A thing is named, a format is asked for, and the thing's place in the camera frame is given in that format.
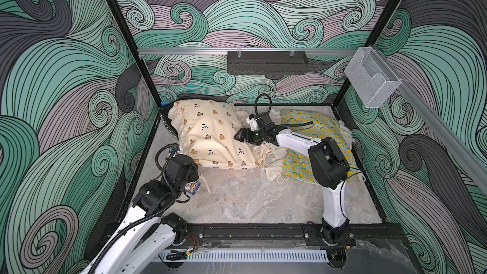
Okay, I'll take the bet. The cream animal print pillow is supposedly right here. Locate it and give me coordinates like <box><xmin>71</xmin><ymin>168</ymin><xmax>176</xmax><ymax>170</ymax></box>
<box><xmin>167</xmin><ymin>98</ymin><xmax>288</xmax><ymax>171</ymax></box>

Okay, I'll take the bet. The black front mounting rail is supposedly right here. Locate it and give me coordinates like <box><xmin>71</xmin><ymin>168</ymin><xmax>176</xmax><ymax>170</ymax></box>
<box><xmin>186</xmin><ymin>223</ymin><xmax>405</xmax><ymax>241</ymax></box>

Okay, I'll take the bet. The black perforated wall tray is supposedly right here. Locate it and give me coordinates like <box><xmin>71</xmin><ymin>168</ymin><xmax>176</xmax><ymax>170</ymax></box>
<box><xmin>227</xmin><ymin>52</ymin><xmax>309</xmax><ymax>77</ymax></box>

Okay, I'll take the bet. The lemon print ruffled pillow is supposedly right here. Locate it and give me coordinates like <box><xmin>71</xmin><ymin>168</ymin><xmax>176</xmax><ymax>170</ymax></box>
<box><xmin>276</xmin><ymin>109</ymin><xmax>363</xmax><ymax>190</ymax></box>

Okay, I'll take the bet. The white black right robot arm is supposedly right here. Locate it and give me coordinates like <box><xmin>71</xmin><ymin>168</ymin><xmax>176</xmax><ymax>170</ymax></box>
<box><xmin>234</xmin><ymin>118</ymin><xmax>356</xmax><ymax>247</ymax></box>

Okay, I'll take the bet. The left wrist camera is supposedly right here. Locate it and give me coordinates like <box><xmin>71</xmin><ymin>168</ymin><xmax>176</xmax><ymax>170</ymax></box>
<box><xmin>166</xmin><ymin>154</ymin><xmax>199</xmax><ymax>190</ymax></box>

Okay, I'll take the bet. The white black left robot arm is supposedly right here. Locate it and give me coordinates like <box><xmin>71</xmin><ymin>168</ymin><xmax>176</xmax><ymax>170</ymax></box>
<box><xmin>82</xmin><ymin>180</ymin><xmax>188</xmax><ymax>273</ymax></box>

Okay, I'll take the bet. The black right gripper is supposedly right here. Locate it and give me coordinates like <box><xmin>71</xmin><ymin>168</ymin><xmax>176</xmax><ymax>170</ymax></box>
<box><xmin>233</xmin><ymin>129</ymin><xmax>266</xmax><ymax>145</ymax></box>

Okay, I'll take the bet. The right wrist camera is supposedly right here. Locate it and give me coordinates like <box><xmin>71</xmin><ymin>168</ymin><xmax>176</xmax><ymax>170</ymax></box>
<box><xmin>246</xmin><ymin>114</ymin><xmax>260</xmax><ymax>131</ymax></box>

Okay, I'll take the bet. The white slotted cable duct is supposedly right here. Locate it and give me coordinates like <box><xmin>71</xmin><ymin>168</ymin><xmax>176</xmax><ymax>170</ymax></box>
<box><xmin>155</xmin><ymin>249</ymin><xmax>328</xmax><ymax>263</ymax></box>

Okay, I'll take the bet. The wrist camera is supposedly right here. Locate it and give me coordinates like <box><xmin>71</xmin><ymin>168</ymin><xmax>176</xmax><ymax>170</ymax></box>
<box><xmin>166</xmin><ymin>154</ymin><xmax>199</xmax><ymax>190</ymax></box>
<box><xmin>246</xmin><ymin>114</ymin><xmax>260</xmax><ymax>131</ymax></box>

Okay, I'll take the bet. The aluminium rail back wall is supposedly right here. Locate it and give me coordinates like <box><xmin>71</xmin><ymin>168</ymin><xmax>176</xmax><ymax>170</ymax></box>
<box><xmin>137</xmin><ymin>47</ymin><xmax>357</xmax><ymax>57</ymax></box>

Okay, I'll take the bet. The clear plastic wall bin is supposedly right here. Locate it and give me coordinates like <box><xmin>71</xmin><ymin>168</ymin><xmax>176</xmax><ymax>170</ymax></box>
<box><xmin>345</xmin><ymin>46</ymin><xmax>402</xmax><ymax>109</ymax></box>

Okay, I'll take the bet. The small blue printed card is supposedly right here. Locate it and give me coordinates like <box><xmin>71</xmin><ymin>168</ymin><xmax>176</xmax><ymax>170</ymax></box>
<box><xmin>185</xmin><ymin>181</ymin><xmax>201</xmax><ymax>196</ymax></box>

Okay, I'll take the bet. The aluminium rail right wall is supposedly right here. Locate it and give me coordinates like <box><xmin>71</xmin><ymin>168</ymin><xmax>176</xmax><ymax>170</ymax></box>
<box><xmin>369</xmin><ymin>46</ymin><xmax>486</xmax><ymax>192</ymax></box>

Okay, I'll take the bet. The aluminium rail wall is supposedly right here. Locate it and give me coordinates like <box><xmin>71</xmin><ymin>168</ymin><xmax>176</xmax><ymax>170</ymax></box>
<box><xmin>137</xmin><ymin>47</ymin><xmax>357</xmax><ymax>57</ymax></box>
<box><xmin>369</xmin><ymin>46</ymin><xmax>486</xmax><ymax>192</ymax></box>

